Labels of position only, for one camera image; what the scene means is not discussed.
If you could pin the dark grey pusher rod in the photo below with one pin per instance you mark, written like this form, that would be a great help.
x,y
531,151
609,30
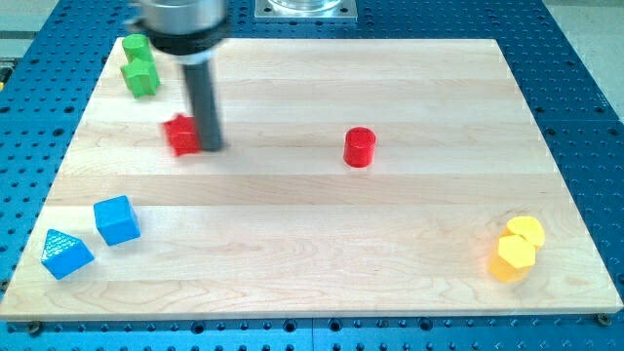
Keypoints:
x,y
201,93

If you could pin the green cylinder block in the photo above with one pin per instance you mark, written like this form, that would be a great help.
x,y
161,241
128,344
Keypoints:
x,y
137,46

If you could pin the yellow hexagon block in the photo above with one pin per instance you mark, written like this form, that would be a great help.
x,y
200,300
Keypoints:
x,y
512,258

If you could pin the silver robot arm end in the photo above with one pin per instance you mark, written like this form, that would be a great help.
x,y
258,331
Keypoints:
x,y
185,29

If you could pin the green star block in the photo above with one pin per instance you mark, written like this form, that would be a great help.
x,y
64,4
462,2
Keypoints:
x,y
141,77

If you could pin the blue triangular prism block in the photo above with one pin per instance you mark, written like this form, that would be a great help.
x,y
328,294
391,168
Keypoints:
x,y
63,254

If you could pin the light wooden board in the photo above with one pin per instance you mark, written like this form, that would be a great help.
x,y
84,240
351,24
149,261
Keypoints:
x,y
277,225

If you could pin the blue perforated table plate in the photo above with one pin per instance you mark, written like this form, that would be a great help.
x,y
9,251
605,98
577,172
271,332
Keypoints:
x,y
51,86

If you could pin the blue cube block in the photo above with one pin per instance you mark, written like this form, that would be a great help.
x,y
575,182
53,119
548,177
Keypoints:
x,y
116,220

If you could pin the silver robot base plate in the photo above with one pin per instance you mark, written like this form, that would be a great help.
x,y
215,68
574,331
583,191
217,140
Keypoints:
x,y
282,10

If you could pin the yellow cylinder block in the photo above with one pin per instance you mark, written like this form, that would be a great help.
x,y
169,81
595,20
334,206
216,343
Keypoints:
x,y
527,227

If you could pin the red cylinder block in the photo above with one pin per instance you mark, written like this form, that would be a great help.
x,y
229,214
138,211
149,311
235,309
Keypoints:
x,y
359,146

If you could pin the red star block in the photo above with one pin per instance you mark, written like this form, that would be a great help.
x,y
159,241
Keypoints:
x,y
181,136

